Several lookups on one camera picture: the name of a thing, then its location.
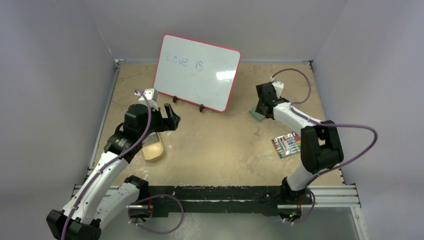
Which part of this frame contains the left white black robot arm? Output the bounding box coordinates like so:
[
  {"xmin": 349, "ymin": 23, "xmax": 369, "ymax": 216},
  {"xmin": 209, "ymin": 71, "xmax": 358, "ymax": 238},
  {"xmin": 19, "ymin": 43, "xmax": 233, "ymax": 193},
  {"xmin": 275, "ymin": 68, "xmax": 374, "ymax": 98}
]
[{"xmin": 46, "ymin": 103, "xmax": 181, "ymax": 240}]

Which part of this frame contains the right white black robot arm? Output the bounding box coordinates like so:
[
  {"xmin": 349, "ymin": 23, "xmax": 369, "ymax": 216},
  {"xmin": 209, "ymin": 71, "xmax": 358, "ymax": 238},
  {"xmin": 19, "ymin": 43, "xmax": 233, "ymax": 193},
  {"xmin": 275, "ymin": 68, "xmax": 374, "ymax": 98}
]
[{"xmin": 255, "ymin": 82, "xmax": 344, "ymax": 204}]

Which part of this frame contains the gold oval metal tray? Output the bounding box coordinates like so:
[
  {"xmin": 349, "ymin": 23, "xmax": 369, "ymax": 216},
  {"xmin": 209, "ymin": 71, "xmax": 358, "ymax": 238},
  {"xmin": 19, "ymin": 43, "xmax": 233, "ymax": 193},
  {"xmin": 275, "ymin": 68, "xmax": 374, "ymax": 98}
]
[{"xmin": 140, "ymin": 132, "xmax": 164, "ymax": 162}]

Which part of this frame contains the colourful marker pack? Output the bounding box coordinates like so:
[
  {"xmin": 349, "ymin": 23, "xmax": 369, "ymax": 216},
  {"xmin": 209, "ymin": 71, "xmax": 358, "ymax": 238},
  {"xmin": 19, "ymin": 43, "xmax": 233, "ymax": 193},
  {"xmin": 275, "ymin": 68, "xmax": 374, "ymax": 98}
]
[{"xmin": 271, "ymin": 132, "xmax": 301, "ymax": 159}]

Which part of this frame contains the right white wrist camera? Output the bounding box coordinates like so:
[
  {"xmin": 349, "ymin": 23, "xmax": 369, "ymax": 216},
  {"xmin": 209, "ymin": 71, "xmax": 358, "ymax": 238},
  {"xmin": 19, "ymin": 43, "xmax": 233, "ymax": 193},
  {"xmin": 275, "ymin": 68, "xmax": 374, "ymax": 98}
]
[{"xmin": 270, "ymin": 77, "xmax": 285, "ymax": 99}]

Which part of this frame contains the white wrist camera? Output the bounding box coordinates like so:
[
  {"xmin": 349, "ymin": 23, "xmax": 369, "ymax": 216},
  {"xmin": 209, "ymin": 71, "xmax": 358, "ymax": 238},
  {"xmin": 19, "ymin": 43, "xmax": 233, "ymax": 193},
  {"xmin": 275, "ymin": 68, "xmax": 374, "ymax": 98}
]
[
  {"xmin": 270, "ymin": 77, "xmax": 285, "ymax": 99},
  {"xmin": 134, "ymin": 88, "xmax": 160, "ymax": 111}
]

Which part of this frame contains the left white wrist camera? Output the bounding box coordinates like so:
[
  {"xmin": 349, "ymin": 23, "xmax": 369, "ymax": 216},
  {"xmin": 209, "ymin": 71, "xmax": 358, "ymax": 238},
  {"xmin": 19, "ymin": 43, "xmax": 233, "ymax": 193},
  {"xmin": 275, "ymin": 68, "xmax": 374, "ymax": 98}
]
[{"xmin": 134, "ymin": 88, "xmax": 160, "ymax": 111}]

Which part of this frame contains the white board with red frame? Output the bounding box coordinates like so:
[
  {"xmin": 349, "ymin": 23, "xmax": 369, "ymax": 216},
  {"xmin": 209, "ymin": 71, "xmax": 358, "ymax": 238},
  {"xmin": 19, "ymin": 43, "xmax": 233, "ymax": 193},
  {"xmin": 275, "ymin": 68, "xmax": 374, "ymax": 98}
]
[{"xmin": 153, "ymin": 34, "xmax": 242, "ymax": 112}]

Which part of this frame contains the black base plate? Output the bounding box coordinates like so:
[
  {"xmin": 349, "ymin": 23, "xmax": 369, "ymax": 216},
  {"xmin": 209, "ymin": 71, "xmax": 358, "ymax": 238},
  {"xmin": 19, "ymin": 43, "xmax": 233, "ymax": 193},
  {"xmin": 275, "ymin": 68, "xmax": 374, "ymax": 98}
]
[{"xmin": 129, "ymin": 185, "xmax": 313, "ymax": 218}]

